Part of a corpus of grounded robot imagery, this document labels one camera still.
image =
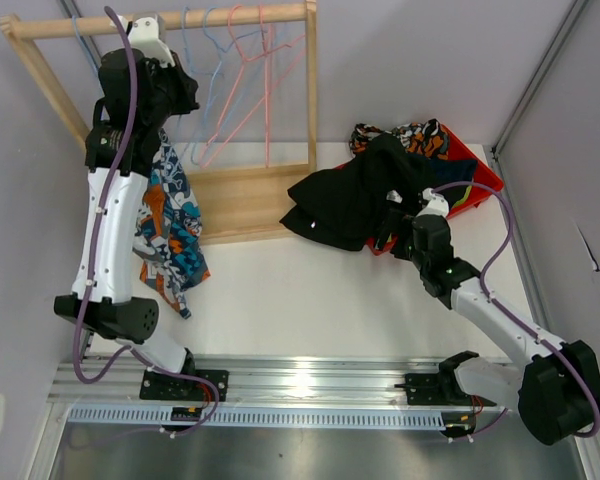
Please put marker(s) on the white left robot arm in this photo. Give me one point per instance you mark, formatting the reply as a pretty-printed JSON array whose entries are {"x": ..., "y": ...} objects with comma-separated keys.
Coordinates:
[{"x": 140, "y": 92}]

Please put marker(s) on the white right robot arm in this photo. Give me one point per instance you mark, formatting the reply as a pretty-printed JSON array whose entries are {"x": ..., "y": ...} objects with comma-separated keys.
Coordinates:
[{"x": 553, "y": 385}]

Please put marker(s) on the wooden clothes rack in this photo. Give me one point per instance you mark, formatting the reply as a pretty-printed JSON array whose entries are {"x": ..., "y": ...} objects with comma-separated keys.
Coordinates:
[{"x": 238, "y": 204}]

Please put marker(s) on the blue hanger holding green shorts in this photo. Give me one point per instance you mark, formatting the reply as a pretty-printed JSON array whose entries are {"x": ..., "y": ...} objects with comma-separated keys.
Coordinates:
[{"x": 229, "y": 105}]

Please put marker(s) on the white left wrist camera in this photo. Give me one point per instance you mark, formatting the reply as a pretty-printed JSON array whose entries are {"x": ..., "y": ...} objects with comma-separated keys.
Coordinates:
[{"x": 147, "y": 34}]

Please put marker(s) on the aluminium mounting rail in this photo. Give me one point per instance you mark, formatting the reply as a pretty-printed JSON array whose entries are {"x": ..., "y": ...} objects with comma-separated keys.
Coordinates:
[{"x": 274, "y": 381}]

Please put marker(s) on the teal patterned shorts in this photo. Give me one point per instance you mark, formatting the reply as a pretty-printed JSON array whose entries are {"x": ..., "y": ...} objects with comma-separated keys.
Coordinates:
[{"x": 168, "y": 231}]

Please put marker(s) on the black shorts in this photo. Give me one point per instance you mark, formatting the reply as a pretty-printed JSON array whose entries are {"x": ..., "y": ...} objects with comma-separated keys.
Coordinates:
[{"x": 344, "y": 207}]

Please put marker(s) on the lime green shorts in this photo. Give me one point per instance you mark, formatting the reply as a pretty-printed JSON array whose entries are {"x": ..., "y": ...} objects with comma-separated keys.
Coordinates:
[{"x": 460, "y": 197}]

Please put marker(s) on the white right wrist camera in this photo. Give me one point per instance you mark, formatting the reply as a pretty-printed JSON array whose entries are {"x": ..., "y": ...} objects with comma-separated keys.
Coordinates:
[{"x": 433, "y": 203}]

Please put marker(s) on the slotted white cable duct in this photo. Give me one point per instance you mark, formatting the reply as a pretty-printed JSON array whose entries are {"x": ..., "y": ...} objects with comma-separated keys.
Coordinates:
[{"x": 167, "y": 416}]

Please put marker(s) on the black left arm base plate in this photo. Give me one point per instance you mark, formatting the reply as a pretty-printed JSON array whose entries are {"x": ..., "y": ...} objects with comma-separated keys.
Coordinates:
[{"x": 159, "y": 387}]

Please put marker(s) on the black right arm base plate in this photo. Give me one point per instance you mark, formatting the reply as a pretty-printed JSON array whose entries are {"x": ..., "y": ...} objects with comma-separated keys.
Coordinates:
[{"x": 430, "y": 389}]

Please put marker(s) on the navy blue shorts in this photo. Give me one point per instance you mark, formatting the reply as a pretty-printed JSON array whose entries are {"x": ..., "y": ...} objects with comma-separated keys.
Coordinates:
[{"x": 451, "y": 171}]

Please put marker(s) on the red plastic tray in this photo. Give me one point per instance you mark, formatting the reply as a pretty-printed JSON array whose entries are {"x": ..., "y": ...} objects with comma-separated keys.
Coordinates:
[{"x": 484, "y": 184}]

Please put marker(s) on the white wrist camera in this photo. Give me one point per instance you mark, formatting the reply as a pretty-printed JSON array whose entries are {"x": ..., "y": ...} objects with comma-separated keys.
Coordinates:
[
  {"x": 433, "y": 203},
  {"x": 147, "y": 34}
]

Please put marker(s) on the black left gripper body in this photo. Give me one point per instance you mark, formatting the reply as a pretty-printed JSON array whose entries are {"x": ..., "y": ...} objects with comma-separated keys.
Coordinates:
[{"x": 172, "y": 93}]

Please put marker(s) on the orange camouflage shorts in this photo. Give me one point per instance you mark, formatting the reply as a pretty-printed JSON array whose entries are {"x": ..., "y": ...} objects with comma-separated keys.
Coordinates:
[{"x": 430, "y": 139}]

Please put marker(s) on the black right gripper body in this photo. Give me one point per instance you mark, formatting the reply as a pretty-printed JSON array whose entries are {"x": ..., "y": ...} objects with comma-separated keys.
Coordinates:
[{"x": 401, "y": 225}]

